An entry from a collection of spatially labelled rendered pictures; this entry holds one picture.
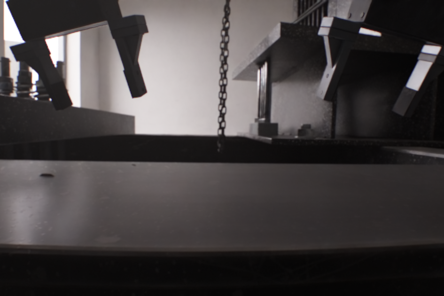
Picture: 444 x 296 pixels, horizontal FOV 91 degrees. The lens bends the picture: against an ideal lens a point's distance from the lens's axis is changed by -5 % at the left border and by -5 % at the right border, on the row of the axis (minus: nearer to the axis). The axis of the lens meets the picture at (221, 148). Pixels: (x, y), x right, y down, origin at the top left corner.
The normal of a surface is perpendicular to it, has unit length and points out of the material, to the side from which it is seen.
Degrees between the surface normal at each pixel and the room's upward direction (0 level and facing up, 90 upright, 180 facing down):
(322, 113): 90
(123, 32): 114
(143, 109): 90
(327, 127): 90
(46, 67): 82
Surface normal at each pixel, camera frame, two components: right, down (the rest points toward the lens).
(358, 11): -0.98, -0.14
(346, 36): 0.04, 0.47
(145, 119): 0.05, 0.09
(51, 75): 0.98, -0.10
